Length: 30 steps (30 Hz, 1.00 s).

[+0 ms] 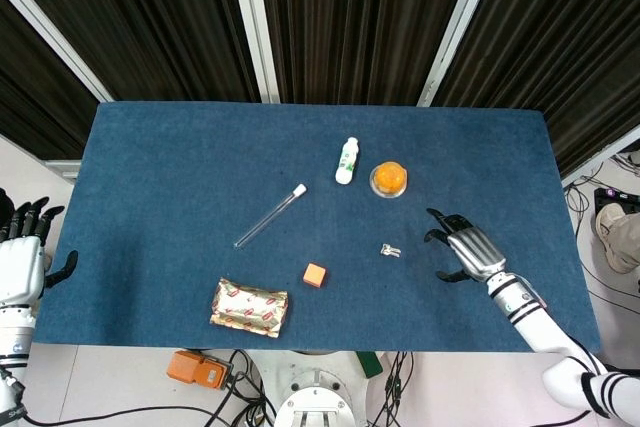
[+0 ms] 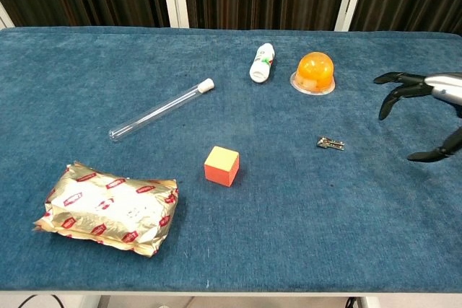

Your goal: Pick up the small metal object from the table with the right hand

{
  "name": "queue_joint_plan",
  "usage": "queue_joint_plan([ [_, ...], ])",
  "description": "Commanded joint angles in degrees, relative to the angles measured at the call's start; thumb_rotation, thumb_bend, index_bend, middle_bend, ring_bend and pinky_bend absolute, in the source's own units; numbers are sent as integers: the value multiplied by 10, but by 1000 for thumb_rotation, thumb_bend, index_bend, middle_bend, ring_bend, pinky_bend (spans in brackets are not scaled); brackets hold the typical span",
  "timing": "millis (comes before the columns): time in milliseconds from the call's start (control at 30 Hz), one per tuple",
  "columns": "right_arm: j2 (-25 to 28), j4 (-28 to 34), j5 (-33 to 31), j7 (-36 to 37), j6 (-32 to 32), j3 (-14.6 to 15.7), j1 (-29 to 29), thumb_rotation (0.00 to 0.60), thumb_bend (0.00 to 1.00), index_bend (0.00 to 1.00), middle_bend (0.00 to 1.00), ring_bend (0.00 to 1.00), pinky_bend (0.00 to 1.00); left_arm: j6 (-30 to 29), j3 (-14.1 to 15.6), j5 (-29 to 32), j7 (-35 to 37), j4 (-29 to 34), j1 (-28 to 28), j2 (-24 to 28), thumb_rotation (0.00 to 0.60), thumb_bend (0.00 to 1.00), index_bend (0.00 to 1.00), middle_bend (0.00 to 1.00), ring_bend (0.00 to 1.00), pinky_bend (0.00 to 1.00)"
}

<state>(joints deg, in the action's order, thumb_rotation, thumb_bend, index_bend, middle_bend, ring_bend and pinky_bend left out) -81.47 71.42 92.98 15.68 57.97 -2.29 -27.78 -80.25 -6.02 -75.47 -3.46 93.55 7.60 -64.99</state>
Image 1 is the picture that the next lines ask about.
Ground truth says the blue table cloth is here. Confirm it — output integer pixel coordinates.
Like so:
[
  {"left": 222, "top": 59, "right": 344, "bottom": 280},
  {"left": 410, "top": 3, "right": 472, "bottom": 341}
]
[{"left": 32, "top": 101, "right": 602, "bottom": 355}]

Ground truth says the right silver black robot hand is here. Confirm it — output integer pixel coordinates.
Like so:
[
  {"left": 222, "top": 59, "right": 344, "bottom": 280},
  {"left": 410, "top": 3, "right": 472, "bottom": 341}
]
[{"left": 424, "top": 207, "right": 508, "bottom": 289}]

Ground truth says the black pleated curtain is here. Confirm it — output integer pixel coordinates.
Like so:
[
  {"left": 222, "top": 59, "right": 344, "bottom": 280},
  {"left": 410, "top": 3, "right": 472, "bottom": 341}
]
[
  {"left": 431, "top": 0, "right": 640, "bottom": 179},
  {"left": 0, "top": 0, "right": 100, "bottom": 162},
  {"left": 0, "top": 0, "right": 262, "bottom": 104},
  {"left": 256, "top": 0, "right": 480, "bottom": 107}
]

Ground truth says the small white plastic bottle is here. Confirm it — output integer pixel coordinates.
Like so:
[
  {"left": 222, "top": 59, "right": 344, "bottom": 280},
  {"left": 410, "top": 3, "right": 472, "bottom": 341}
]
[{"left": 334, "top": 136, "right": 362, "bottom": 185}]

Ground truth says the black electronic device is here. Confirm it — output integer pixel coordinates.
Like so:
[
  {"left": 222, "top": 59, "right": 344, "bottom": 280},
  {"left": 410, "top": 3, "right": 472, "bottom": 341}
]
[{"left": 593, "top": 186, "right": 640, "bottom": 218}]

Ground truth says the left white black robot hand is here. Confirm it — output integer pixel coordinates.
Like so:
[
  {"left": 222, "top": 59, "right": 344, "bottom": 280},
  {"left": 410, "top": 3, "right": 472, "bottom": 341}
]
[{"left": 0, "top": 195, "right": 80, "bottom": 306}]

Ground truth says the orange foam cube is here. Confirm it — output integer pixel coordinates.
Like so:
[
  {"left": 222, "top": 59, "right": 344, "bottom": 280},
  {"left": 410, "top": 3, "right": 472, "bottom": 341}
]
[{"left": 302, "top": 262, "right": 328, "bottom": 289}]

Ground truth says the green flat object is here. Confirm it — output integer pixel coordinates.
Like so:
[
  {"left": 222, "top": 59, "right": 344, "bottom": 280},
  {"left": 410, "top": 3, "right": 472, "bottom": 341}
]
[{"left": 355, "top": 351, "right": 384, "bottom": 380}]

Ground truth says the beige trouser leg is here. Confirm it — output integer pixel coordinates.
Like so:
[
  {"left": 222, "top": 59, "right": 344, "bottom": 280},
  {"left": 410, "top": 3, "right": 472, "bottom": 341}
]
[{"left": 610, "top": 213, "right": 640, "bottom": 274}]

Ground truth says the gold foil snack packet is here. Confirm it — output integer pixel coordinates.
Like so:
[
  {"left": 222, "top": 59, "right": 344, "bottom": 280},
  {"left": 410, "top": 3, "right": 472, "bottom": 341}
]
[{"left": 208, "top": 276, "right": 290, "bottom": 339}]

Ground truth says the orange foot pedal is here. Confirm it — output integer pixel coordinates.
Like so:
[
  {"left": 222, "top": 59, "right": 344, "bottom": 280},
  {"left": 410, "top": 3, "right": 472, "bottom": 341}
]
[{"left": 166, "top": 349, "right": 232, "bottom": 391}]

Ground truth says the black cable bundle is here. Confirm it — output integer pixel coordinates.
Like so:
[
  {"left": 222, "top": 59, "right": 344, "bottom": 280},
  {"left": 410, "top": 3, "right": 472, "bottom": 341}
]
[
  {"left": 367, "top": 350, "right": 417, "bottom": 427},
  {"left": 214, "top": 349, "right": 277, "bottom": 427}
]

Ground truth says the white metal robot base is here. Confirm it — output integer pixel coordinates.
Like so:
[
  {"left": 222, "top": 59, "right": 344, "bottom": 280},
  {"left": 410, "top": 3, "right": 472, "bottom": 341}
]
[{"left": 248, "top": 349, "right": 387, "bottom": 427}]

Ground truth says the white aluminium post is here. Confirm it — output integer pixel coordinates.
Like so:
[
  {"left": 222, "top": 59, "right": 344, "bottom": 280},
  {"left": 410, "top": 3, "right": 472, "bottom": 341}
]
[
  {"left": 0, "top": 0, "right": 115, "bottom": 104},
  {"left": 416, "top": 0, "right": 504, "bottom": 109},
  {"left": 226, "top": 0, "right": 281, "bottom": 105}
]

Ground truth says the black floor cable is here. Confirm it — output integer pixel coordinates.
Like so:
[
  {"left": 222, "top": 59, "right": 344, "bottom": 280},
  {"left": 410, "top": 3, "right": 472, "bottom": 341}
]
[
  {"left": 563, "top": 154, "right": 640, "bottom": 311},
  {"left": 19, "top": 404, "right": 226, "bottom": 427}
]

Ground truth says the orange jelly cup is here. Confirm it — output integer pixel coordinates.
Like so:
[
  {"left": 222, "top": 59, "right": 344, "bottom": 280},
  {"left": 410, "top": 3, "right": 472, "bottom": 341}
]
[{"left": 369, "top": 160, "right": 409, "bottom": 199}]

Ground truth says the clear test tube white cap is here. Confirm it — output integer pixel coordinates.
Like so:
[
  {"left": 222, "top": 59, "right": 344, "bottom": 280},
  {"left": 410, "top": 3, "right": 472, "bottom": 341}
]
[{"left": 233, "top": 184, "right": 308, "bottom": 250}]

